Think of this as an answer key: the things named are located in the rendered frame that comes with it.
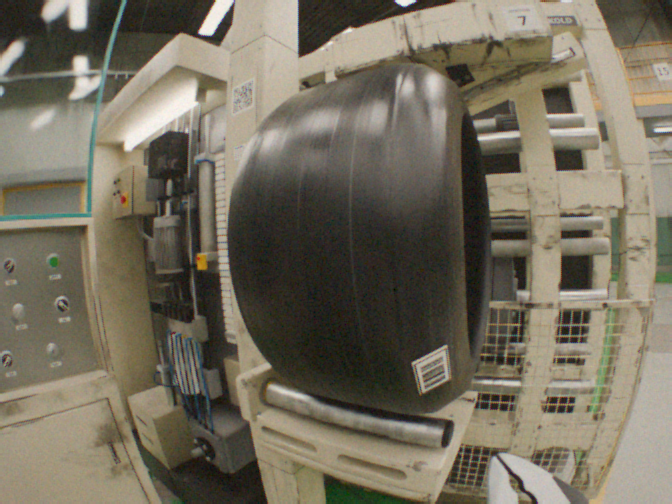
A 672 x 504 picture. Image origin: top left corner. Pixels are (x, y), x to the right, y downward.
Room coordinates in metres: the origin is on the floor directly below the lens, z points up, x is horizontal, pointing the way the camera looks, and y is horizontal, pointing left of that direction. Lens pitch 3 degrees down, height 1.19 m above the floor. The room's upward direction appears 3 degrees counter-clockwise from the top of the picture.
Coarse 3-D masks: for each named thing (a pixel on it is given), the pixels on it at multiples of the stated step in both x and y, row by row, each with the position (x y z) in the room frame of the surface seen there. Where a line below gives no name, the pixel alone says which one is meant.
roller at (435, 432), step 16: (272, 384) 0.55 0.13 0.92; (272, 400) 0.53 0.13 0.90; (288, 400) 0.51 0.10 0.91; (304, 400) 0.50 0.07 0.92; (320, 400) 0.49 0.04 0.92; (336, 400) 0.48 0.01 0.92; (320, 416) 0.47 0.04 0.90; (336, 416) 0.46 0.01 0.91; (352, 416) 0.44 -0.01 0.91; (368, 416) 0.43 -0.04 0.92; (384, 416) 0.42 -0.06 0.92; (400, 416) 0.42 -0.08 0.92; (416, 416) 0.41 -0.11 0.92; (368, 432) 0.43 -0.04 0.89; (384, 432) 0.41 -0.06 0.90; (400, 432) 0.40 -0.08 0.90; (416, 432) 0.39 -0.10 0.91; (432, 432) 0.38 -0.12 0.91; (448, 432) 0.37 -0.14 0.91
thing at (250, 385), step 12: (252, 372) 0.55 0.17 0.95; (264, 372) 0.56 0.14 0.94; (276, 372) 0.58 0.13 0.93; (240, 384) 0.52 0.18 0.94; (252, 384) 0.53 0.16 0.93; (264, 384) 0.55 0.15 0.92; (288, 384) 0.61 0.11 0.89; (240, 396) 0.52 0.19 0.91; (252, 396) 0.52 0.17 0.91; (252, 408) 0.52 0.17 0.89; (264, 408) 0.54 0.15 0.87; (252, 420) 0.51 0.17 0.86
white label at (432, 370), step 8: (432, 352) 0.30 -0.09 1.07; (440, 352) 0.30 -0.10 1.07; (424, 360) 0.30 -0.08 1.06; (432, 360) 0.30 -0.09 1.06; (440, 360) 0.30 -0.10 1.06; (448, 360) 0.31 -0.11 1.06; (416, 368) 0.30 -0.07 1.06; (424, 368) 0.30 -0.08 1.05; (432, 368) 0.30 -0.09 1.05; (440, 368) 0.31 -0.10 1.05; (448, 368) 0.31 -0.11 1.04; (416, 376) 0.30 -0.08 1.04; (424, 376) 0.31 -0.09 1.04; (432, 376) 0.31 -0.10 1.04; (440, 376) 0.31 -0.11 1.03; (448, 376) 0.32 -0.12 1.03; (424, 384) 0.31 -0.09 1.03; (432, 384) 0.32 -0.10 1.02; (440, 384) 0.32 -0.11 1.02; (424, 392) 0.32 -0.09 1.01
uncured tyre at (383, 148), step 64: (320, 128) 0.34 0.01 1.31; (384, 128) 0.30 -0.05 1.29; (448, 128) 0.32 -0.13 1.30; (256, 192) 0.36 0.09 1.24; (320, 192) 0.31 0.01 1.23; (384, 192) 0.28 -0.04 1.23; (448, 192) 0.30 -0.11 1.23; (256, 256) 0.35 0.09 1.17; (320, 256) 0.31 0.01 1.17; (384, 256) 0.28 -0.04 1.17; (448, 256) 0.29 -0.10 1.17; (256, 320) 0.37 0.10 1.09; (320, 320) 0.32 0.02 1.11; (384, 320) 0.29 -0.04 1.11; (448, 320) 0.29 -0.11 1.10; (320, 384) 0.39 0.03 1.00; (384, 384) 0.32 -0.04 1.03; (448, 384) 0.34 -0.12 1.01
